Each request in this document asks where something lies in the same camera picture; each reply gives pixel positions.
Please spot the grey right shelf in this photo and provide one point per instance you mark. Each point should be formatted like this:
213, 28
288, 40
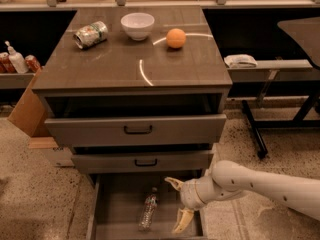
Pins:
275, 70

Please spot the folded white cloth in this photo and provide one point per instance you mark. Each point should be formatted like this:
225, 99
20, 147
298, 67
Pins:
240, 61

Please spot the grey middle drawer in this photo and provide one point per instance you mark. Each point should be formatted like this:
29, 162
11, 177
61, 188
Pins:
143, 162

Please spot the white bowl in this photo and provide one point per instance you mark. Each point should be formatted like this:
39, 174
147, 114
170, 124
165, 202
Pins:
138, 26

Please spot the crushed green soda can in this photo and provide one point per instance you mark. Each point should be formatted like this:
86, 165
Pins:
90, 35

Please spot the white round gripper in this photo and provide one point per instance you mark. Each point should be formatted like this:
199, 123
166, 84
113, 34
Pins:
190, 193

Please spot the cardboard box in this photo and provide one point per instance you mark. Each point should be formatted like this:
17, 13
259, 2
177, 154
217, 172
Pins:
29, 113

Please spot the orange fruit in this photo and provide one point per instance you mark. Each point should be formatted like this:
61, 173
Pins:
175, 38

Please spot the dark side table top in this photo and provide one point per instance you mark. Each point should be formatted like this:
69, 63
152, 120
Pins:
306, 33

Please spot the clear plastic water bottle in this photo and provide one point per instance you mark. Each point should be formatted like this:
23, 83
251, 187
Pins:
150, 206

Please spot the red soda can at edge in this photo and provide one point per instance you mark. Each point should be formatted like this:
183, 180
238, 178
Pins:
5, 63

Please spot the grey shelf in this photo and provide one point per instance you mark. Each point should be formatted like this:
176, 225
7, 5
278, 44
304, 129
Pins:
275, 70
15, 80

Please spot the grey top drawer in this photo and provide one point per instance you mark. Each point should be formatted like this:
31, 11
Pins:
135, 131

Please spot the grey open bottom drawer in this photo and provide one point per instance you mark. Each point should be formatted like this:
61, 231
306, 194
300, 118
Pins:
119, 203

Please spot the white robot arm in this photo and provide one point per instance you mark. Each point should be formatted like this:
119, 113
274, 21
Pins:
228, 180

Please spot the grey left shelf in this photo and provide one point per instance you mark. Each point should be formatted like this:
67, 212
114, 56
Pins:
15, 80

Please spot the grey drawer cabinet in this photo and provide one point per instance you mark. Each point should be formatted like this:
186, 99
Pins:
122, 66

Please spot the black table leg frame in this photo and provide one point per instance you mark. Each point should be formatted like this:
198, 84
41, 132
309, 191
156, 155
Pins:
298, 121

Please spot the white pump bottle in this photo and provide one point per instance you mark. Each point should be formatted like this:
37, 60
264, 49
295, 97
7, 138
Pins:
17, 59

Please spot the white box on floor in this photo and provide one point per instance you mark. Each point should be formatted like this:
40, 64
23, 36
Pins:
58, 156

